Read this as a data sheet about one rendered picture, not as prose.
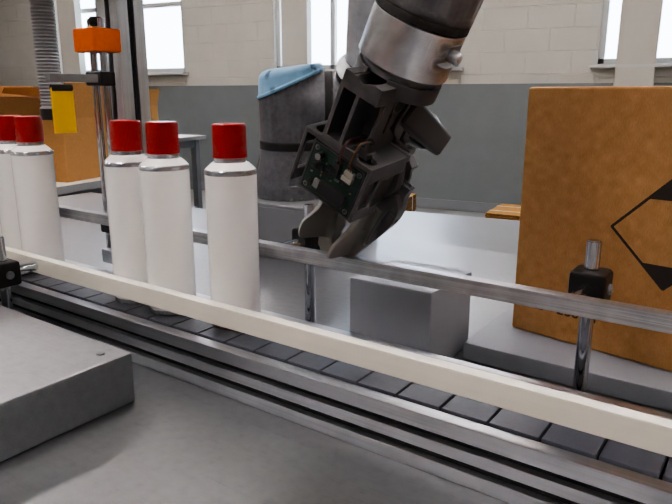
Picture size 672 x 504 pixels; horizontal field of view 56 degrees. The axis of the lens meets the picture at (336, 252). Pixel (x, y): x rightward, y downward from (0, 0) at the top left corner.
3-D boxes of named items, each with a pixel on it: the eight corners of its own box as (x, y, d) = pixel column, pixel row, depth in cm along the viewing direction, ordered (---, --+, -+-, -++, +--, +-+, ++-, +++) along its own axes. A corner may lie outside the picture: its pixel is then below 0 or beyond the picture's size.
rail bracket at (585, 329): (538, 443, 53) (554, 251, 49) (564, 408, 59) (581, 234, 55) (578, 455, 51) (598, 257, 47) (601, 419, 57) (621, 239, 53)
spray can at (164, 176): (139, 310, 70) (124, 121, 65) (176, 298, 74) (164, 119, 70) (170, 319, 67) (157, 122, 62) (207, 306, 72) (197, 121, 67)
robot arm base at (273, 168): (235, 195, 116) (232, 141, 114) (282, 182, 129) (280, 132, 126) (305, 205, 109) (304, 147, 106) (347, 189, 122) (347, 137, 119)
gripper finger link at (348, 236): (298, 279, 60) (328, 201, 55) (335, 259, 65) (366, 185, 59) (322, 299, 59) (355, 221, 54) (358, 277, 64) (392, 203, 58)
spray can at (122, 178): (105, 299, 74) (89, 120, 69) (142, 288, 78) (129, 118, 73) (134, 308, 71) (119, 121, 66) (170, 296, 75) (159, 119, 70)
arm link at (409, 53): (407, -5, 52) (489, 40, 50) (387, 47, 55) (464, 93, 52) (356, -5, 47) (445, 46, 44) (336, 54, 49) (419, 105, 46)
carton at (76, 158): (-32, 181, 249) (-46, 82, 240) (64, 167, 295) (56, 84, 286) (52, 186, 234) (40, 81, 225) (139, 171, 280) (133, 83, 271)
